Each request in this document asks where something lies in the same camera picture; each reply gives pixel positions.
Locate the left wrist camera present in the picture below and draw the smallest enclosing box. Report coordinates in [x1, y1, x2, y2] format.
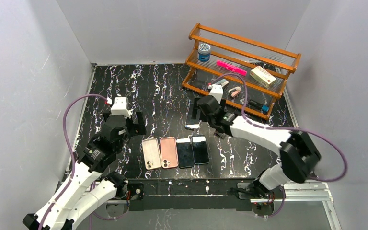
[106, 97, 132, 118]

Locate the blue lidded jar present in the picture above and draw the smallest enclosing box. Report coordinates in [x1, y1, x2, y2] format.
[197, 43, 211, 62]

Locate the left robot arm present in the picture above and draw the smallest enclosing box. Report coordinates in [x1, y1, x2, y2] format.
[22, 111, 146, 230]

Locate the bare black phone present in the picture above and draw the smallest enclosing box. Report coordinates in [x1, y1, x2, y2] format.
[191, 135, 209, 165]
[176, 138, 195, 169]

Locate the purple cable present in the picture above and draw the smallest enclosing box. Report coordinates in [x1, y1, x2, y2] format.
[38, 93, 113, 230]
[211, 73, 348, 183]

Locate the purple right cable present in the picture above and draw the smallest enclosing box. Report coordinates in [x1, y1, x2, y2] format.
[211, 73, 348, 183]

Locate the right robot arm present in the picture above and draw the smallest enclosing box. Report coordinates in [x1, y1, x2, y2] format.
[195, 95, 321, 197]

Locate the orange wooden shelf rack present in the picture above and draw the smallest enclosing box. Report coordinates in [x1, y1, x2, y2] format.
[182, 23, 301, 120]

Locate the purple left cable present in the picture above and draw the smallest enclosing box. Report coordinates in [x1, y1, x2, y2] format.
[38, 93, 113, 230]

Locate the beige phone case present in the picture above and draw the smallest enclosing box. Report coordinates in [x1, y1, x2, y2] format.
[141, 138, 162, 170]

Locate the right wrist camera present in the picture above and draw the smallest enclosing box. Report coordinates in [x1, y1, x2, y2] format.
[208, 84, 223, 103]

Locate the white red carton box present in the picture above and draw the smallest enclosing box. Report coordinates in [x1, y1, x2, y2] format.
[250, 66, 276, 89]

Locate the pink stapler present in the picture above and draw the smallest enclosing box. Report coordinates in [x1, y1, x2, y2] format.
[228, 86, 242, 98]

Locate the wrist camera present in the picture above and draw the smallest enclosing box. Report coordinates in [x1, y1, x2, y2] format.
[208, 84, 223, 103]
[106, 97, 132, 118]

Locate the pink phone case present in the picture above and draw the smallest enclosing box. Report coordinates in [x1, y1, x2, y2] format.
[160, 137, 178, 169]

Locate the pink highlighter pen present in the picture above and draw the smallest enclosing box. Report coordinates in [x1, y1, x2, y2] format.
[216, 60, 248, 76]

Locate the teal and white stapler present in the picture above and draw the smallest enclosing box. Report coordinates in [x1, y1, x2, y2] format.
[208, 79, 229, 92]

